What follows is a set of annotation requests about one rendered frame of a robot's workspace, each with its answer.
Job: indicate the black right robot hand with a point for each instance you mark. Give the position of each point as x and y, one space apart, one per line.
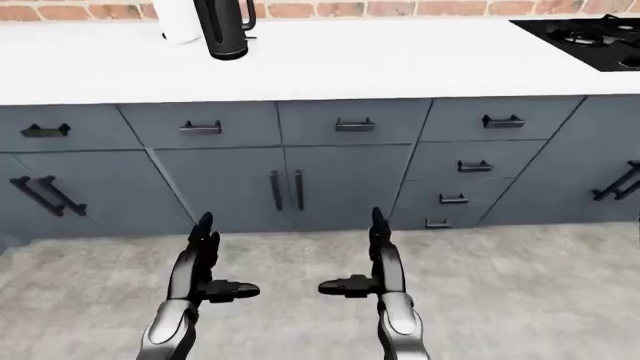
385 262

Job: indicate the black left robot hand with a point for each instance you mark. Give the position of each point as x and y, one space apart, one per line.
200 262

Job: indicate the black electric kettle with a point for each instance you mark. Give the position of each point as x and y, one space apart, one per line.
223 28

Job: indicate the grey kitchen cabinet unit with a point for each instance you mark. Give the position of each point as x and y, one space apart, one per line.
320 165

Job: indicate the white cylindrical container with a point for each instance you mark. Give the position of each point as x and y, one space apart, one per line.
176 20

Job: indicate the black gas cooktop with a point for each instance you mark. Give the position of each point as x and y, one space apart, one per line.
587 41

